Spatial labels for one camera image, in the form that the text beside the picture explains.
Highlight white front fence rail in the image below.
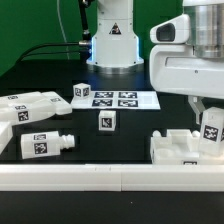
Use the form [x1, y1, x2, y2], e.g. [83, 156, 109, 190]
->
[0, 164, 224, 192]

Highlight black cables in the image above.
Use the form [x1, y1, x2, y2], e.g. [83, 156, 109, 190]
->
[16, 40, 93, 64]

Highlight small white tagged cube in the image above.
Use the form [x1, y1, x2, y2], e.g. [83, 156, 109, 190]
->
[98, 110, 116, 131]

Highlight white long chair back part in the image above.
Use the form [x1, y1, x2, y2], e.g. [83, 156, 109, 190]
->
[0, 91, 72, 115]

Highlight paper sheet with tags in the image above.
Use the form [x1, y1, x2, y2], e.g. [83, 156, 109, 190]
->
[71, 91, 160, 110]

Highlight rear white tagged cube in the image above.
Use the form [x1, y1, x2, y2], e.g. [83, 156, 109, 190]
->
[73, 83, 91, 99]

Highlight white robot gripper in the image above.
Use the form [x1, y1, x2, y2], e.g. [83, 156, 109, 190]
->
[149, 14, 224, 125]

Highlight white left fence block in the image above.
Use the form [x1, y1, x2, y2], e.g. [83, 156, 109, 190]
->
[0, 122, 13, 154]

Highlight thin white cable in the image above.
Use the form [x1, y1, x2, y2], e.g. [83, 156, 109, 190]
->
[56, 0, 72, 61]

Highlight white chair seat part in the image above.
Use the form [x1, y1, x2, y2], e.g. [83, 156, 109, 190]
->
[150, 129, 224, 165]

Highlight white tagged bar part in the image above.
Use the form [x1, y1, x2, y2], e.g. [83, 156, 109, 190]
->
[0, 101, 55, 126]

